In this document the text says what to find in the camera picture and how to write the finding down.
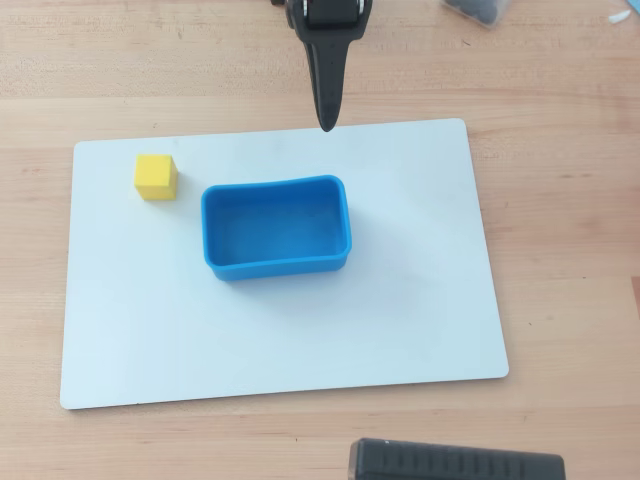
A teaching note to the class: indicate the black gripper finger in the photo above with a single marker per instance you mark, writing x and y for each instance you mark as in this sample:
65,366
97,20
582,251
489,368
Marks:
315,75
335,75

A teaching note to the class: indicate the yellow cube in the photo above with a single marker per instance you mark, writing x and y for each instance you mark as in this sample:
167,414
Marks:
156,177

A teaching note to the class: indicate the white rectangular board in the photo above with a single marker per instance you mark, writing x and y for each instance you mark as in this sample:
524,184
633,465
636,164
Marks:
300,340

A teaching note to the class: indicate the clear container with black parts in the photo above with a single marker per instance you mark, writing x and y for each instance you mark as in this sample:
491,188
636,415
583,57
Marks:
475,10

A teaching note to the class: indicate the blue block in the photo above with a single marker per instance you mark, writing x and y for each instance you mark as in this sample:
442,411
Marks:
275,230

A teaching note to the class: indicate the small white scrap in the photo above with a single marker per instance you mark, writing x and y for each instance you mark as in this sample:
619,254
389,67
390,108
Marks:
619,16

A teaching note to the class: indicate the black ribbed device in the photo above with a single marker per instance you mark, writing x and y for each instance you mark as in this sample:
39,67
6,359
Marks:
450,462

